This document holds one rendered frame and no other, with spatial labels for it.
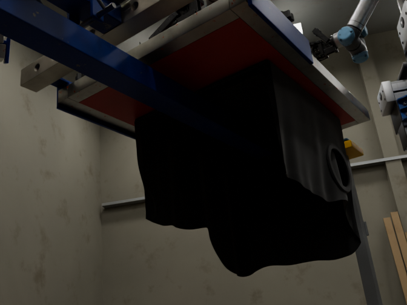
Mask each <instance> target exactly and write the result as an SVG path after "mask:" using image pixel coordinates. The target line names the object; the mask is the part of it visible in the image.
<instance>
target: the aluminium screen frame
mask: <svg viewBox="0 0 407 305"><path fill-rule="evenodd" d="M239 17H240V18H241V19H242V20H243V21H245V22H246V23H247V24H248V25H249V26H250V27H251V28H252V29H253V30H254V31H256V32H257V33H258V34H259V35H260V36H261V37H263V38H264V40H266V41H267V42H268V43H269V44H270V45H271V46H273V47H274V48H275V49H276V50H277V51H278V52H279V53H280V54H281V55H282V56H284V57H285V58H286V59H287V60H288V61H290V62H291V63H292V64H293V65H294V66H295V67H296V68H297V69H298V70H299V71H301V72H302V73H303V74H304V75H305V76H306V77H307V78H308V79H309V80H310V81H312V82H313V83H314V84H315V85H316V86H318V87H319V88H320V89H321V90H322V91H323V92H324V93H325V94H326V95H327V96H329V97H330V98H331V99H332V100H333V101H335V103H336V104H338V106H340V107H341V108H342V109H343V110H344V111H346V112H347V113H348V114H349V115H350V116H351V117H352V118H353V119H354V120H355V121H353V122H350V123H347V124H344V125H341V126H342V129H345V128H349V127H351V126H354V125H358V124H360V123H363V122H367V121H369V120H370V118H369V113H368V110H367V109H366V108H365V107H364V106H363V105H362V104H361V103H360V102H359V101H358V100H357V99H356V98H355V97H354V96H353V95H352V94H351V93H350V92H349V91H348V90H347V89H346V88H345V87H344V86H343V85H342V84H341V83H340V82H339V81H338V80H337V79H336V78H335V77H334V76H333V75H332V74H331V73H330V72H329V71H328V70H327V69H326V68H325V67H324V66H323V65H322V64H321V63H320V62H319V61H318V60H317V59H316V58H315V57H314V56H313V55H312V57H313V62H314V63H313V64H311V65H310V64H309V63H308V62H307V61H306V60H304V58H303V57H301V55H300V54H298V52H297V51H296V50H295V49H293V48H292V47H291V46H290V45H289V44H288V43H287V42H286V41H285V40H284V39H283V38H282V37H281V36H279V35H278V34H277V33H276V32H275V31H274V30H273V29H272V28H271V27H270V26H269V25H268V24H267V23H266V22H265V21H264V20H263V19H262V18H261V17H260V16H259V15H258V14H257V13H256V12H254V11H253V10H252V9H251V8H250V7H249V6H248V0H218V1H216V2H214V3H212V4H211V5H209V6H207V7H205V8H204V9H202V10H200V11H198V12H197V13H195V14H193V15H191V16H190V17H188V18H186V19H184V20H183V21H180V22H179V23H177V24H176V25H174V26H172V27H170V28H168V29H166V30H165V31H163V32H162V33H159V34H157V35H156V36H154V37H152V38H151V39H149V40H147V41H145V42H143V43H142V44H140V45H138V46H137V47H134V48H133V49H131V50H129V51H128V52H126V53H128V54H129V55H131V56H133V57H135V58H136V59H138V60H140V61H141V62H143V63H145V64H147V65H151V64H153V63H155V62H156V61H158V60H160V59H162V58H164V57H166V56H168V55H169V54H171V53H174V52H175V51H178V50H179V49H181V48H183V47H185V46H187V45H189V44H190V43H192V42H194V41H196V40H198V39H200V38H202V37H204V36H206V35H208V34H210V33H211V32H213V31H215V30H217V29H219V28H221V27H223V26H224V25H227V24H229V23H230V22H233V21H234V20H236V19H238V18H239ZM107 87H108V86H106V85H104V84H102V83H100V82H98V81H96V80H94V79H92V78H90V77H88V76H83V77H82V78H80V79H78V80H76V81H74V82H73V83H71V84H69V85H67V86H66V87H64V88H62V89H60V90H59V91H58V103H60V104H62V105H65V106H67V107H70V108H72V109H74V110H77V111H80V112H82V113H84V114H87V115H89V116H92V117H95V118H97V119H99V120H102V121H104V122H107V123H109V124H112V125H114V126H117V127H119V128H122V129H123V130H126V131H129V132H131V133H134V134H135V128H134V126H133V125H130V124H128V123H126V122H123V121H121V120H119V119H116V118H114V117H111V116H109V115H107V114H104V113H102V112H100V111H97V110H95V109H92V108H90V107H88V106H85V105H83V104H81V103H79V102H80V101H82V100H84V99H86V98H88V97H90V96H92V95H94V94H96V93H98V92H100V91H101V90H103V89H105V88H107Z"/></svg>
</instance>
